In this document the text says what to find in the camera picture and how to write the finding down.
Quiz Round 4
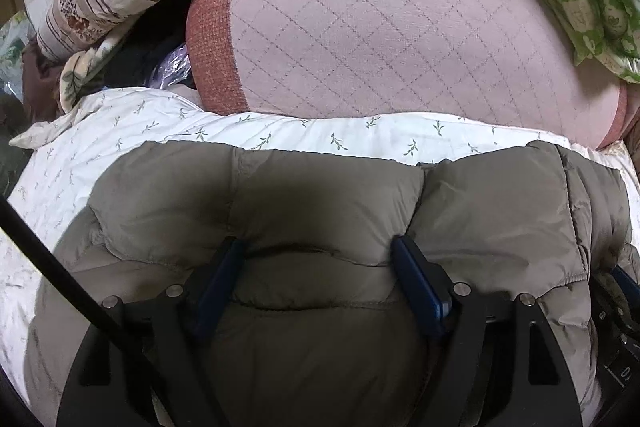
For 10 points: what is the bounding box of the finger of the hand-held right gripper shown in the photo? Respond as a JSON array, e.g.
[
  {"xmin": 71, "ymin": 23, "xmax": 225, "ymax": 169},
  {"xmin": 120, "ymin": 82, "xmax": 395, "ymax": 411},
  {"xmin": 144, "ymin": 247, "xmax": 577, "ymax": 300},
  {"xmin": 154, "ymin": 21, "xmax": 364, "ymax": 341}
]
[{"xmin": 607, "ymin": 263, "xmax": 640, "ymax": 303}]

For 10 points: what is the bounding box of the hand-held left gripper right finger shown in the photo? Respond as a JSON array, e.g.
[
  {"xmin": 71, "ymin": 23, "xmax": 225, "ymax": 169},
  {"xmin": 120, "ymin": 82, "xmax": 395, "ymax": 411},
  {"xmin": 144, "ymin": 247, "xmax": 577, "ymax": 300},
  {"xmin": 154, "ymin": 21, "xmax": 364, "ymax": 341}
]
[{"xmin": 391, "ymin": 236, "xmax": 584, "ymax": 427}]

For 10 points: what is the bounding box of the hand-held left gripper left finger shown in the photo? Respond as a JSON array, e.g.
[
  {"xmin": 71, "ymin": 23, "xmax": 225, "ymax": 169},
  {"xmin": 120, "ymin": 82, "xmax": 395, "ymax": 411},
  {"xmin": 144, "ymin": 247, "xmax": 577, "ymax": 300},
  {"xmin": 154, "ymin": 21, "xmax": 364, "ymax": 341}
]
[{"xmin": 56, "ymin": 236, "xmax": 247, "ymax": 427}]

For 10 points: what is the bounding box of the olive quilted hooded jacket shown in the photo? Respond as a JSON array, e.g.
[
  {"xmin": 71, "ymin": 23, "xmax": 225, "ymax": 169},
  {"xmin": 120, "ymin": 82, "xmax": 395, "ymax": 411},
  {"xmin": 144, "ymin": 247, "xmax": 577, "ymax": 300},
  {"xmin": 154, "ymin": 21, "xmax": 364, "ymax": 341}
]
[{"xmin": 22, "ymin": 139, "xmax": 635, "ymax": 427}]

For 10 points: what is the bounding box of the white leaf print bedsheet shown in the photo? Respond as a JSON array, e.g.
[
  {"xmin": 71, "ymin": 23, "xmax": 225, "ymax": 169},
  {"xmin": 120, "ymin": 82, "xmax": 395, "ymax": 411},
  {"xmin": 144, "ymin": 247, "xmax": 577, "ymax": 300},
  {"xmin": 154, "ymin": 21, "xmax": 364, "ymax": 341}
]
[{"xmin": 0, "ymin": 87, "xmax": 628, "ymax": 370}]

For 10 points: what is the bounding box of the clear purple plastic bag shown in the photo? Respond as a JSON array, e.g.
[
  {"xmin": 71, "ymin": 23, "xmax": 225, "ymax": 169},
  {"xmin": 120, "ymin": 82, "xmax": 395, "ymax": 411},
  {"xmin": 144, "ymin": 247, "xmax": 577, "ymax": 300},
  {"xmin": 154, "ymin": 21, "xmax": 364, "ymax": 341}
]
[{"xmin": 148, "ymin": 46, "xmax": 195, "ymax": 88}]

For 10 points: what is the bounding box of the dark cloth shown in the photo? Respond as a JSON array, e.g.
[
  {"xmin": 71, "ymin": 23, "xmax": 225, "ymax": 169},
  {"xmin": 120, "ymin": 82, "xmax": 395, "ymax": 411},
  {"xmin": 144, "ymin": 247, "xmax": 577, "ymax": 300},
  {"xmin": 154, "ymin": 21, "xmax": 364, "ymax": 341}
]
[{"xmin": 102, "ymin": 0, "xmax": 198, "ymax": 90}]

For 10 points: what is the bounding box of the cream leaf print cloth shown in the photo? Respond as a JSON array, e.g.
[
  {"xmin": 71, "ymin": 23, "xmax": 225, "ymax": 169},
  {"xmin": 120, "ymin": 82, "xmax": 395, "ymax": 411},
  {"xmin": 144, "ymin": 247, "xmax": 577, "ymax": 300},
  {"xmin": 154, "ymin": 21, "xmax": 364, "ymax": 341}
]
[{"xmin": 57, "ymin": 38, "xmax": 123, "ymax": 114}]

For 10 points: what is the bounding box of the pink quilted cushion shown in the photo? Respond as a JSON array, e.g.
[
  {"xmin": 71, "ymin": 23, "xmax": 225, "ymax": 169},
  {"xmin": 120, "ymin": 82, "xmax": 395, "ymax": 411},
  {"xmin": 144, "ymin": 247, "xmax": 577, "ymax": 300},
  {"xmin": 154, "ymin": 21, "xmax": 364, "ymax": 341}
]
[{"xmin": 185, "ymin": 0, "xmax": 630, "ymax": 150}]

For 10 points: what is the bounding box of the brown garment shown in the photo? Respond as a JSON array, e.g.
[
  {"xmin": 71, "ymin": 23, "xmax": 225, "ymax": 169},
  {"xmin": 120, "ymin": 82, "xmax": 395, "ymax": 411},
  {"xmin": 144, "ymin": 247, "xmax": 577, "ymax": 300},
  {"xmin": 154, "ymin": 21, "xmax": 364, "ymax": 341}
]
[{"xmin": 20, "ymin": 41, "xmax": 68, "ymax": 120}]

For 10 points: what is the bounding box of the white green print plastic bag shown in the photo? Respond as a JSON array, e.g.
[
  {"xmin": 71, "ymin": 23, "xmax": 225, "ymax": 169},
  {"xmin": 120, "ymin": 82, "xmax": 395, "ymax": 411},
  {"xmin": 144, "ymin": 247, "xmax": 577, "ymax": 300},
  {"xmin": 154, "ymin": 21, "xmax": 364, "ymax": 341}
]
[{"xmin": 0, "ymin": 14, "xmax": 33, "ymax": 75}]

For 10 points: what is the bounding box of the black cable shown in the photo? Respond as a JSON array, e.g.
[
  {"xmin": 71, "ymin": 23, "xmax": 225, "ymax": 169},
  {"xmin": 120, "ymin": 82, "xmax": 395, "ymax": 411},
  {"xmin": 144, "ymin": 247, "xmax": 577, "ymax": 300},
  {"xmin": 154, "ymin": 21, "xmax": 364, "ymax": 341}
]
[{"xmin": 0, "ymin": 196, "xmax": 223, "ymax": 427}]

